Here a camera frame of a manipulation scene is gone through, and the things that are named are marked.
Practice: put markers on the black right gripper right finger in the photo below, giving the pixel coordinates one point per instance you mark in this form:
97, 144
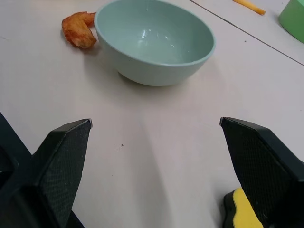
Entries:
261, 171

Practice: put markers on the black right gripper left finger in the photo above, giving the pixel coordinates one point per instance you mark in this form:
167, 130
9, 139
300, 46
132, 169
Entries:
59, 171

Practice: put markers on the pale green bowl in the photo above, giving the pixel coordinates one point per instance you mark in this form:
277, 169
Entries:
155, 40

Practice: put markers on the yellow and black sponge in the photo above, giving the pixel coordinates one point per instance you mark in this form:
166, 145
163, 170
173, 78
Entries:
241, 209

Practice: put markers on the fried chicken wing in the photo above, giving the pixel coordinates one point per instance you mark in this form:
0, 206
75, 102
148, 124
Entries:
77, 31

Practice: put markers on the green plastic container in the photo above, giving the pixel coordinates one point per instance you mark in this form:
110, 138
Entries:
293, 17

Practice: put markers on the orange french fry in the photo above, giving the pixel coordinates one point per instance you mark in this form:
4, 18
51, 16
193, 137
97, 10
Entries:
250, 6

